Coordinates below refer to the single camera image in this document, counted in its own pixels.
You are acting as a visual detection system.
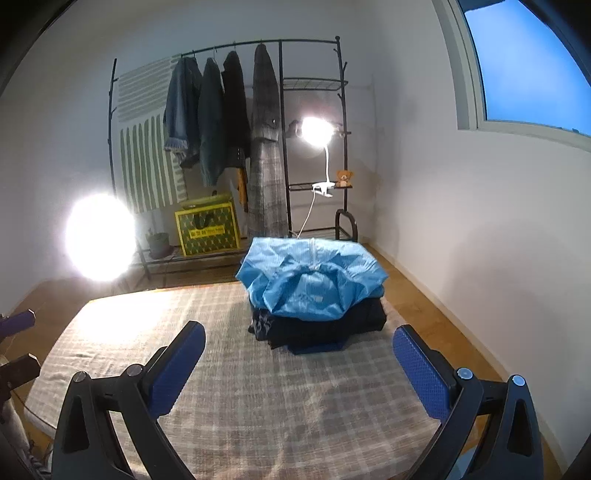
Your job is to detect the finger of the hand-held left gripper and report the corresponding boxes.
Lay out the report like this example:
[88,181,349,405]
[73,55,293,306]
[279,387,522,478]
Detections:
[0,354,42,393]
[0,310,38,334]

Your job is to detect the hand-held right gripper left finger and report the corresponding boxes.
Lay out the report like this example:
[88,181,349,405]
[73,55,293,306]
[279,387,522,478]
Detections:
[51,320,206,480]

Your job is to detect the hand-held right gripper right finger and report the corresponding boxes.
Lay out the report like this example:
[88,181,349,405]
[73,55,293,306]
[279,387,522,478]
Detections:
[392,324,544,480]

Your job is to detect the light blue work coat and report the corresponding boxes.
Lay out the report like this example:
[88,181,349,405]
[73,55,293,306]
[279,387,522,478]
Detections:
[235,237,390,322]

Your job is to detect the stack of dark folded clothes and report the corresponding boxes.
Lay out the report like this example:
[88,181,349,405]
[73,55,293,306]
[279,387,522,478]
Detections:
[247,298,388,356]

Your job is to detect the black metal clothes rack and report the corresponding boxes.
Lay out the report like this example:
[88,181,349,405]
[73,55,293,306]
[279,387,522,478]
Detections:
[107,34,360,280]

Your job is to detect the beige checked blanket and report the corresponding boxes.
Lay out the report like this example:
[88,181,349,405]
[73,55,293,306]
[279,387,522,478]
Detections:
[25,281,445,480]

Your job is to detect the potted plant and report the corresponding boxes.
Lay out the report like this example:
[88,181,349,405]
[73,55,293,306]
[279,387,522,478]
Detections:
[145,227,172,260]

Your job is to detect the yellow green patterned bag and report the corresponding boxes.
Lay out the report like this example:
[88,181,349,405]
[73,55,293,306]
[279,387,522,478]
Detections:
[174,194,241,258]

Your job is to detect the orange hanging garment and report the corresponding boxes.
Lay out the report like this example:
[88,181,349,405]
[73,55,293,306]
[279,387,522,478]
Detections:
[236,167,250,213]

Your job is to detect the dark teal jacket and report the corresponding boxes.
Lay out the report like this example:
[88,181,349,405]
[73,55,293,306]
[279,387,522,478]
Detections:
[198,58,228,188]

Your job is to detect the blue denim jacket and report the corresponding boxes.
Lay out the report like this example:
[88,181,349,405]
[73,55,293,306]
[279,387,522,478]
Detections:
[163,56,204,156]

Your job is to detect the white clip lamp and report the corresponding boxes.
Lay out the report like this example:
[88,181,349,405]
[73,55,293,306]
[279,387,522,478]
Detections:
[288,116,339,241]

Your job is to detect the black jacket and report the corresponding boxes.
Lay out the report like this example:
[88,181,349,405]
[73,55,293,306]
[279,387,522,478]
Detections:
[222,50,253,169]

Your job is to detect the window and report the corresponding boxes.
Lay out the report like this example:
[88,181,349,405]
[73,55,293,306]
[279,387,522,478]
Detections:
[455,0,591,151]

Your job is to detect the ring light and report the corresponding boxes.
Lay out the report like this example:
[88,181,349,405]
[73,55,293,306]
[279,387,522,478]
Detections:
[65,193,138,282]

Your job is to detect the green striped wall hanging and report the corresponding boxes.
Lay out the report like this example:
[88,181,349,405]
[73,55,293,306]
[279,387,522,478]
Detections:
[113,55,190,214]

